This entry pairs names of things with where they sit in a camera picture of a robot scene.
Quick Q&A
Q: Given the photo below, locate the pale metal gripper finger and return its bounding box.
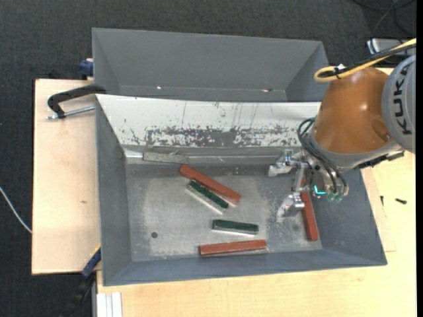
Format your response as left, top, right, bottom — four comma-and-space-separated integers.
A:
276, 193, 305, 223
268, 149, 299, 178

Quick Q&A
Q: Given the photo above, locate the dark green flat block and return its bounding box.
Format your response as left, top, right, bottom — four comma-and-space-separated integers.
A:
185, 180, 230, 215
211, 219, 260, 237

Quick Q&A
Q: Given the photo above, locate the pale wood board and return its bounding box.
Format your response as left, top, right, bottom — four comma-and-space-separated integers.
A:
31, 78, 102, 275

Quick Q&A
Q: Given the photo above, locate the red-brown flat block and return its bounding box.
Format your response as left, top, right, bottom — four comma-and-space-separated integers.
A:
290, 176, 321, 242
178, 164, 243, 207
198, 238, 268, 258

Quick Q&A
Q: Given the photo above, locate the grey metal bin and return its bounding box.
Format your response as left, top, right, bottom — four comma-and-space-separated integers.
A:
91, 27, 388, 287

